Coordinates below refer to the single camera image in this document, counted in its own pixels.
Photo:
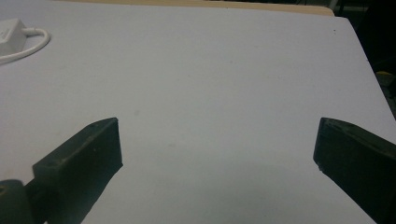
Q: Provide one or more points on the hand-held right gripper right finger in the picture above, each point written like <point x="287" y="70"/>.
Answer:
<point x="358" y="158"/>

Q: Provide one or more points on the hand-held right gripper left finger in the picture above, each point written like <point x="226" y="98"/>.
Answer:
<point x="81" y="161"/>

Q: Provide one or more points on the white power adapter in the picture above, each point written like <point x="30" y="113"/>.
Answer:
<point x="9" y="35"/>

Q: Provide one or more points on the yellow-tipped dark object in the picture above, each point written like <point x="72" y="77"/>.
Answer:
<point x="386" y="78"/>

